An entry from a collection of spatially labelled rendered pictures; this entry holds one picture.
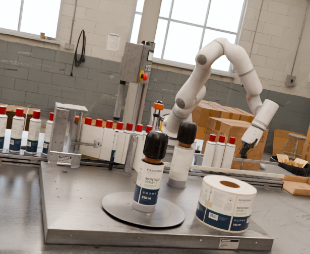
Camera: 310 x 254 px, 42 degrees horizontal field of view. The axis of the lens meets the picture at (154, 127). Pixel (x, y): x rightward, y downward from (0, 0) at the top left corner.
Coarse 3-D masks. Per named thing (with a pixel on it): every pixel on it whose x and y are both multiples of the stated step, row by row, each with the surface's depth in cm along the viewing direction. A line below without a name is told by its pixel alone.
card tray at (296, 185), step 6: (282, 180) 253; (288, 180) 256; (294, 180) 257; (300, 180) 258; (306, 180) 260; (288, 186) 242; (294, 186) 244; (300, 186) 247; (306, 186) 250; (288, 192) 231; (294, 192) 227; (300, 192) 228; (306, 192) 229
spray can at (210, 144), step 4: (212, 136) 217; (212, 140) 217; (208, 144) 217; (212, 144) 216; (208, 148) 217; (212, 148) 217; (204, 152) 220; (208, 152) 217; (212, 152) 217; (204, 156) 219; (208, 156) 218; (212, 156) 218; (204, 160) 219; (208, 160) 218; (204, 164) 219; (208, 164) 218; (208, 172) 220
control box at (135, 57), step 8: (128, 48) 198; (136, 48) 197; (144, 48) 197; (152, 48) 208; (128, 56) 199; (136, 56) 198; (144, 56) 199; (128, 64) 199; (136, 64) 198; (144, 64) 202; (120, 72) 201; (128, 72) 200; (136, 72) 199; (144, 72) 204; (128, 80) 200; (136, 80) 199
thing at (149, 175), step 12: (156, 132) 143; (144, 144) 145; (156, 144) 141; (156, 156) 142; (144, 168) 143; (156, 168) 142; (144, 180) 143; (156, 180) 144; (144, 192) 144; (156, 192) 145; (132, 204) 148; (144, 204) 144
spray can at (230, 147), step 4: (232, 140) 221; (228, 144) 222; (232, 144) 221; (228, 148) 221; (232, 148) 221; (224, 152) 224; (228, 152) 221; (232, 152) 221; (224, 156) 223; (228, 156) 221; (232, 156) 222; (224, 160) 223; (228, 160) 222; (224, 164) 223; (228, 164) 222; (228, 168) 223; (224, 172) 223
